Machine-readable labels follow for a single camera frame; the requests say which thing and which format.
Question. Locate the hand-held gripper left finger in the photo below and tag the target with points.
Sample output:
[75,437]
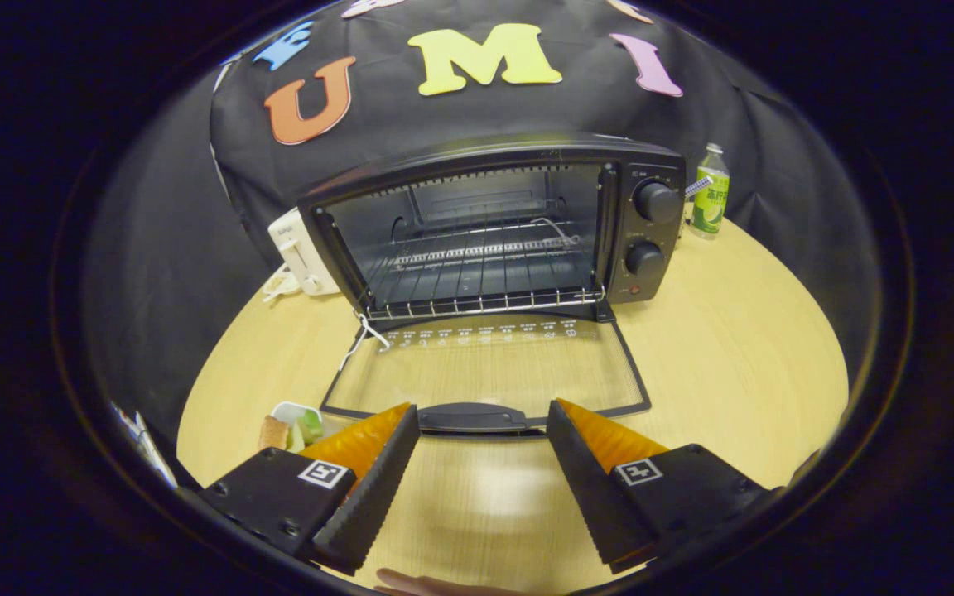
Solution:
[373,497]

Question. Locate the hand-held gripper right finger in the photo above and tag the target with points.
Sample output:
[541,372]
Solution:
[593,497]

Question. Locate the toy sandwich with lettuce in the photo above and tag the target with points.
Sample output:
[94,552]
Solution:
[275,434]

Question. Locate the black toaster oven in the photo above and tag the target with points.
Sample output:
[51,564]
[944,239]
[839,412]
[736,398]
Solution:
[657,240]

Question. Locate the white pop-up toaster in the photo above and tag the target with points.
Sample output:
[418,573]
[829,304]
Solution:
[303,248]

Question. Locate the white plate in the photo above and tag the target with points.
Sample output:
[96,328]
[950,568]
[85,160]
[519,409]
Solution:
[295,408]

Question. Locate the green label drink bottle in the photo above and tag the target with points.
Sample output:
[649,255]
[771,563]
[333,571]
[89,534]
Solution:
[710,203]

